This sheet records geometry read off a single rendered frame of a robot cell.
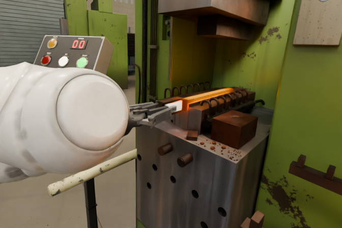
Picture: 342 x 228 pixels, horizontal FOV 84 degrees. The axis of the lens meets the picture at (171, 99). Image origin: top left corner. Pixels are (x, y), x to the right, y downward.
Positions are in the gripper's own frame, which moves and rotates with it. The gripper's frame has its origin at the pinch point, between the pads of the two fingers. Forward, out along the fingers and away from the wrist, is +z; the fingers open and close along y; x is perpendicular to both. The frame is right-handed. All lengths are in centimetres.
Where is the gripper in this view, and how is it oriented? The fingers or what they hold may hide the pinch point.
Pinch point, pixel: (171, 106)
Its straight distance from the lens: 56.7
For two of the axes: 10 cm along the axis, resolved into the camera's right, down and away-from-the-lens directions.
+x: 0.4, -9.7, -2.6
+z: 6.9, -1.6, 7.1
